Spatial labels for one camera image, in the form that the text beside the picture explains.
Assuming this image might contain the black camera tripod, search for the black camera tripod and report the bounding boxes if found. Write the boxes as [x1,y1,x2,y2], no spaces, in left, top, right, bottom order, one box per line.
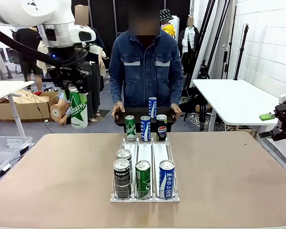
[197,59,210,80]

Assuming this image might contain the green Chilsung cider can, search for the green Chilsung cider can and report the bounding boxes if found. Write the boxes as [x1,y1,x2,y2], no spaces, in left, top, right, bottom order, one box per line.
[135,160,152,200]
[124,115,136,142]
[69,87,88,129]

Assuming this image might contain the person's right hand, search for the person's right hand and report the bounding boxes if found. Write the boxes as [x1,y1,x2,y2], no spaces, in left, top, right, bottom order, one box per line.
[111,101,126,119]

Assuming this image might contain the white table with white leg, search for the white table with white leg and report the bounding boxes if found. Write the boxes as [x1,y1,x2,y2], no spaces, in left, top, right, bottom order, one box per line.
[0,80,35,144]

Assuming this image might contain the black mannequin base plate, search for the black mannequin base plate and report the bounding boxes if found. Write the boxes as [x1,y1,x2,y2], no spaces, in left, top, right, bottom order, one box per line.
[87,109,110,127]

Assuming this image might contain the black serving tray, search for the black serving tray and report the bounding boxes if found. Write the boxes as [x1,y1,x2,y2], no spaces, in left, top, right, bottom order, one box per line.
[114,106,181,126]

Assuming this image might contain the white can dispenser rack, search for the white can dispenser rack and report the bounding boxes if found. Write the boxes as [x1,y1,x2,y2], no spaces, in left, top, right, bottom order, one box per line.
[109,133,181,203]

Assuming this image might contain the brown cardboard box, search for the brown cardboard box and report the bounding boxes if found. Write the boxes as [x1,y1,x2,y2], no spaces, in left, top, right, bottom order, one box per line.
[0,88,61,121]

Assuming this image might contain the mannequin with yellow hoodie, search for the mannequin with yellow hoodie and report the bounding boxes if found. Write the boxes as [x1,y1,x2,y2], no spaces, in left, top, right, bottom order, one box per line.
[161,9,180,36]

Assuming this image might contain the person's left hand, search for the person's left hand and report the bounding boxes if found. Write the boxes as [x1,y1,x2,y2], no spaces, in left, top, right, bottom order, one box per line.
[169,103,183,117]

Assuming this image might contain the black Pepsi can yellow rim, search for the black Pepsi can yellow rim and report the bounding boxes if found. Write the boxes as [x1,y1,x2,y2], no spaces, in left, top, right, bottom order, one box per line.
[156,114,168,142]

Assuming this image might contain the patterned bucket hat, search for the patterned bucket hat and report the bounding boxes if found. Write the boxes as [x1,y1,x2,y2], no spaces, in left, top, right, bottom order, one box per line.
[159,9,174,23]

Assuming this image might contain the person in black T-shirt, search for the person in black T-shirt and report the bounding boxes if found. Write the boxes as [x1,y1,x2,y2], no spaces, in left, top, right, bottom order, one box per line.
[15,27,43,91]

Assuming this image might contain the black light stand poles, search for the black light stand poles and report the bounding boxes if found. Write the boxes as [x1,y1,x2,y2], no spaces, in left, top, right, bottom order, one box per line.
[183,0,236,91]

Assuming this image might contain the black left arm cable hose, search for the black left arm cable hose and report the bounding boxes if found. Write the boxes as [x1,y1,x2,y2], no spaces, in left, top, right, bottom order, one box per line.
[0,25,60,67]

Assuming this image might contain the large white table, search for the large white table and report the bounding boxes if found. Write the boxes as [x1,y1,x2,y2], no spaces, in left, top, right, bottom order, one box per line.
[192,79,286,144]

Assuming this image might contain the mannequin with white jacket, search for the mannequin with white jacket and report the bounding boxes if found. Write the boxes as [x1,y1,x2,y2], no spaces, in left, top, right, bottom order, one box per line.
[178,18,200,74]

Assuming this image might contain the person in denim jacket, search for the person in denim jacket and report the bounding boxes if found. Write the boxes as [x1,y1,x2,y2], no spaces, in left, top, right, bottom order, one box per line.
[108,0,184,133]

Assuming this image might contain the black backdrop panel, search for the black backdrop panel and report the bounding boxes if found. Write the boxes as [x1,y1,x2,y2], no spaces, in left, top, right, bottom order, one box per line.
[71,0,191,72]

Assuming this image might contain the mannequin torso in blue cloth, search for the mannequin torso in blue cloth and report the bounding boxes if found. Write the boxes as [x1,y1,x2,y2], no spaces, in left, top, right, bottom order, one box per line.
[49,92,73,126]

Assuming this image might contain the blue Pocari Sweat can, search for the blue Pocari Sweat can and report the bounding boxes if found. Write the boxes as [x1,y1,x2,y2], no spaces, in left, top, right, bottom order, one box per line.
[140,115,151,142]
[148,97,158,119]
[159,159,175,200]

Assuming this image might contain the person's left forearm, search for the person's left forearm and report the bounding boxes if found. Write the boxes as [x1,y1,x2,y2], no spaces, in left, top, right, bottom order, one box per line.
[168,71,184,105]

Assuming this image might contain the white cable coil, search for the white cable coil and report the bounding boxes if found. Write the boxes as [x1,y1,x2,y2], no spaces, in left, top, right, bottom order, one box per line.
[191,113,205,127]

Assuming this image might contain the black pole stand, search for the black pole stand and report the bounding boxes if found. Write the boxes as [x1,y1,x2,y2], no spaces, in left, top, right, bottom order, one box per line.
[233,23,250,81]

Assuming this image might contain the person's right forearm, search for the person's right forearm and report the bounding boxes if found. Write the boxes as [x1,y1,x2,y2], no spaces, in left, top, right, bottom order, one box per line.
[109,71,127,105]

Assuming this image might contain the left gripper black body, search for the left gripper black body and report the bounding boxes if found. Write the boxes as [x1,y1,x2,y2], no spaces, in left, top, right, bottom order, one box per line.
[48,66,93,94]

